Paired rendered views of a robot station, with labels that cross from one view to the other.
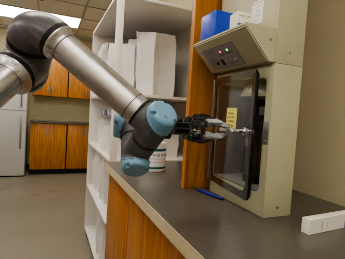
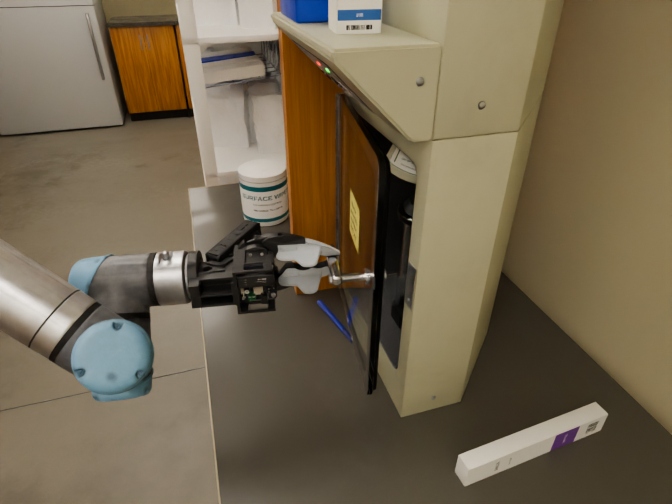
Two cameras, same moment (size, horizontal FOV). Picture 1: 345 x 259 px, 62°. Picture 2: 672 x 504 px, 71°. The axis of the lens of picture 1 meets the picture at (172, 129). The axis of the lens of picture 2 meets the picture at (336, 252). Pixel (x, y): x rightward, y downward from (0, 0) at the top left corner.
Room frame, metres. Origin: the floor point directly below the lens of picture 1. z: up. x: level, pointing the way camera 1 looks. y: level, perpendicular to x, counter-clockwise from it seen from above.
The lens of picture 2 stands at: (0.35, -0.24, 1.59)
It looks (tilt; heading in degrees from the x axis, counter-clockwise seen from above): 33 degrees down; 6
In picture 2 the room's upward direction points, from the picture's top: straight up
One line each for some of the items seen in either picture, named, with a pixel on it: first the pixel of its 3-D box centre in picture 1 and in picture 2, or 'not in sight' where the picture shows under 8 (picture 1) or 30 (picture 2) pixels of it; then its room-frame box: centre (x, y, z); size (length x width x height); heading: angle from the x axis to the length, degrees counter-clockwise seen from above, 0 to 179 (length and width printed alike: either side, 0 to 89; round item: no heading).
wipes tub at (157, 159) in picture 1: (153, 155); (264, 192); (1.52, 0.09, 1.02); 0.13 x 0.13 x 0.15
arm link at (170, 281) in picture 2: not in sight; (176, 275); (0.86, 0.04, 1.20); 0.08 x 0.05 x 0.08; 14
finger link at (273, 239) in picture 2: (202, 121); (276, 249); (0.92, -0.09, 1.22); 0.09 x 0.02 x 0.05; 104
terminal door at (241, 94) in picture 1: (229, 132); (354, 242); (1.00, -0.20, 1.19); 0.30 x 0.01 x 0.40; 15
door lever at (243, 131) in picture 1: (231, 130); (344, 263); (0.92, -0.19, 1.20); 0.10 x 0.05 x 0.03; 15
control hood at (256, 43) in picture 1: (229, 52); (339, 67); (0.99, -0.17, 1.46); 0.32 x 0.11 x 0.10; 23
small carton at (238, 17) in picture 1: (240, 23); (354, 1); (0.94, -0.20, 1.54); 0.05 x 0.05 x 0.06; 17
